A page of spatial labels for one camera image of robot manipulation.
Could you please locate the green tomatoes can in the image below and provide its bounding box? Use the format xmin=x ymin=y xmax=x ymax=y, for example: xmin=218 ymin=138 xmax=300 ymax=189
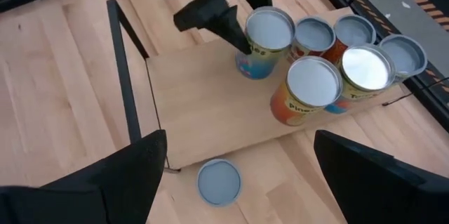
xmin=324 ymin=44 xmax=398 ymax=115

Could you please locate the white pink diced tomatoes can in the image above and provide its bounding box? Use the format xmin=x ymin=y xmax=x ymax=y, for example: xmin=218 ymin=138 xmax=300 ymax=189
xmin=286 ymin=15 xmax=337 ymax=65

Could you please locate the orange pineapple can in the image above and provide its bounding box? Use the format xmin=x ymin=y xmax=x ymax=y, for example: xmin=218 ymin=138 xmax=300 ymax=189
xmin=269 ymin=55 xmax=344 ymax=127

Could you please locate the wooden shelf black metal frame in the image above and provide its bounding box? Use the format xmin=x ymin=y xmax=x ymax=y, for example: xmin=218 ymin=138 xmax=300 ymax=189
xmin=106 ymin=0 xmax=408 ymax=175

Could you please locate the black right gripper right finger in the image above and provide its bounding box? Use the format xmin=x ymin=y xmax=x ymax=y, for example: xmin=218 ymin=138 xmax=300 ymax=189
xmin=313 ymin=129 xmax=449 ymax=224

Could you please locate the white teal sliced carrots can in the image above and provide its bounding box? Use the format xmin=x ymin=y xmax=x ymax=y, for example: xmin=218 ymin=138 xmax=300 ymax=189
xmin=196 ymin=158 xmax=243 ymax=207

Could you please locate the small white brown can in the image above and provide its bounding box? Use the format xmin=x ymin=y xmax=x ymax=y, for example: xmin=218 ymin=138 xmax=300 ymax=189
xmin=321 ymin=13 xmax=377 ymax=65

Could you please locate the green patterned can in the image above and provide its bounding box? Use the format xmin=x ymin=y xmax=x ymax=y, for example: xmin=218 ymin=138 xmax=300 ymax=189
xmin=377 ymin=34 xmax=429 ymax=85

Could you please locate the blue cherries can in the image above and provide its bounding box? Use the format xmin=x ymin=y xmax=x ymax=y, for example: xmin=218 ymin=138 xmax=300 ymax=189
xmin=234 ymin=5 xmax=296 ymax=81

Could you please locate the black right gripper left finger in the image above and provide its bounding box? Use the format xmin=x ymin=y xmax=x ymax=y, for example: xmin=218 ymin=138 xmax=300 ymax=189
xmin=0 ymin=129 xmax=168 ymax=224

